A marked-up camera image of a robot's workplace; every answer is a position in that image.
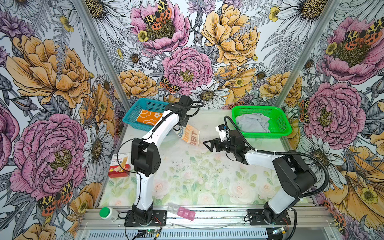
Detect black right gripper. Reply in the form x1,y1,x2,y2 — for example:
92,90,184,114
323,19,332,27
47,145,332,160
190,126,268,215
203,138,237,153

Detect blue beige patterned towel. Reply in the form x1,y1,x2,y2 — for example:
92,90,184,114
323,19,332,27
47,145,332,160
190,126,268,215
178,124,200,146

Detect orange white lion towel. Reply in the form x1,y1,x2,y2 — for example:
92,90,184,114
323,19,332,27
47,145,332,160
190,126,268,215
136,110,163,126

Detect grey towel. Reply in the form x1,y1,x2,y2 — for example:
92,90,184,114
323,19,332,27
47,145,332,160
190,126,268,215
235,113,270,133

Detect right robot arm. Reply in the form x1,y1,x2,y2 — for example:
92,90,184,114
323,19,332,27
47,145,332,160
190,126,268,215
203,130,317,225

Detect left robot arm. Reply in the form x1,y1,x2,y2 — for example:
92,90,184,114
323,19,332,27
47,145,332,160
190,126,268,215
131,96,204,226

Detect green plastic basket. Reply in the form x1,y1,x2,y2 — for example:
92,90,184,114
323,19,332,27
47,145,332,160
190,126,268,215
232,106,292,139

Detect teal plastic basket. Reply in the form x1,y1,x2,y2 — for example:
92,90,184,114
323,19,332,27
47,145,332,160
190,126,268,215
123,99,168,132

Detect pink clear pill organizer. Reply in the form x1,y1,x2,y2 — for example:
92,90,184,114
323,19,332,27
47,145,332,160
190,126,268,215
167,203,196,221

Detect red bandage box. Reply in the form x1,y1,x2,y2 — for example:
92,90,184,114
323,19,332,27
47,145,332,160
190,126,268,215
108,153,131,179

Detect white bottle green cap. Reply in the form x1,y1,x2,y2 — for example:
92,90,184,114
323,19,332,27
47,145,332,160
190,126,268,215
99,207,119,222

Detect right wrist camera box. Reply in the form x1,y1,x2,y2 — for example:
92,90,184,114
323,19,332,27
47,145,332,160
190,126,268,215
216,124,230,142

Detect black corrugated right cable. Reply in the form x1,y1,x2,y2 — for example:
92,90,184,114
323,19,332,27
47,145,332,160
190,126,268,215
223,115,330,240

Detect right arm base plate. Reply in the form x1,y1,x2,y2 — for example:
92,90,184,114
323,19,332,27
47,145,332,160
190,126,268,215
247,209,291,226

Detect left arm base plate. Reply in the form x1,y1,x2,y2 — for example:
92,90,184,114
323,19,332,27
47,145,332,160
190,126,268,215
124,210,167,227

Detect aluminium frame post left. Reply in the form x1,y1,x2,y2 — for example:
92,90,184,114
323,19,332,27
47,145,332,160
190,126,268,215
74,1,132,112

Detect aluminium frame post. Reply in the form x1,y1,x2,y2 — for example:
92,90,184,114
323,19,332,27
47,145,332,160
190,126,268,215
274,0,341,107
74,1,132,112

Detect aluminium frame post right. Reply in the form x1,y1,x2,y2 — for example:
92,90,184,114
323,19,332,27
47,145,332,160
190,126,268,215
274,0,341,107

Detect aluminium front rail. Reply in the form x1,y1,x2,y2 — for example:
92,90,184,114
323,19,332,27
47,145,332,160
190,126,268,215
75,205,343,240

